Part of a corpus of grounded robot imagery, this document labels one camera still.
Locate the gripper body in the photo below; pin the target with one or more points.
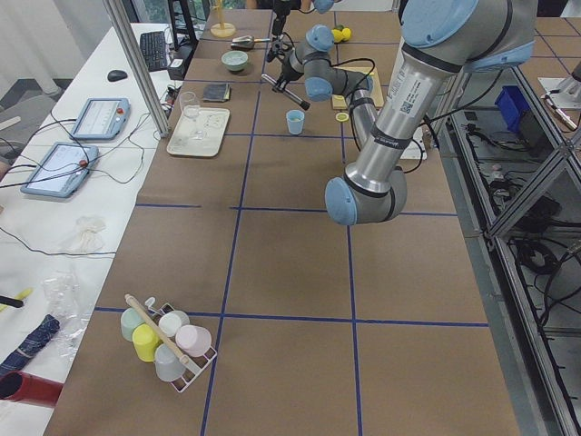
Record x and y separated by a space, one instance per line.
286 71

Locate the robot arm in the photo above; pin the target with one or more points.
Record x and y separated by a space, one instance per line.
440 39
310 60

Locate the light blue plastic cup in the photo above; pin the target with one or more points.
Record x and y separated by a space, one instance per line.
295 128

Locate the whole yellow lemon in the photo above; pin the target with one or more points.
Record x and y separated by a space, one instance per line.
341 34

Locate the cup rack with cups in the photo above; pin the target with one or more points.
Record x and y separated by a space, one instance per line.
179 350

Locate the metal ice scoop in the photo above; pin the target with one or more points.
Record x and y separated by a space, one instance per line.
247 42

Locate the green bowl of ice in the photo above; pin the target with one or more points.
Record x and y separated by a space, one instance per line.
235 60

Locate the folded grey cloth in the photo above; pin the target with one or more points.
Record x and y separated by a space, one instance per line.
217 93

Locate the wooden stand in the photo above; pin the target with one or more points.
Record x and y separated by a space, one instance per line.
221 29

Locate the clear wine glass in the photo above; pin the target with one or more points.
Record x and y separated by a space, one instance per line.
190 107

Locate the cream bear tray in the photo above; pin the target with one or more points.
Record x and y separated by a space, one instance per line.
213 123

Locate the black keyboard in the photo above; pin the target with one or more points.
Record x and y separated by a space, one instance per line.
154 50

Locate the black computer mouse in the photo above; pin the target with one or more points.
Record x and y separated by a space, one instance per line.
116 76

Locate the far teach pendant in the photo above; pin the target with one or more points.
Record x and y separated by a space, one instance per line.
101 119

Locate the teach pendant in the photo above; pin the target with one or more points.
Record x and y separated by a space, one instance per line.
62 170
101 119

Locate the blue storage bin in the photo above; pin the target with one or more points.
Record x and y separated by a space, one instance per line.
512 105

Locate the near teach pendant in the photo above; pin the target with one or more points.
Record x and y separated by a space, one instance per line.
62 170

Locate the white crumpled cloth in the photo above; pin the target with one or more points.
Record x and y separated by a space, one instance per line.
86 237

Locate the red cylinder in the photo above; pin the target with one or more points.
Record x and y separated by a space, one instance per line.
30 389

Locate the aluminium frame post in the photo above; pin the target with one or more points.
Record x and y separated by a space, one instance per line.
124 30

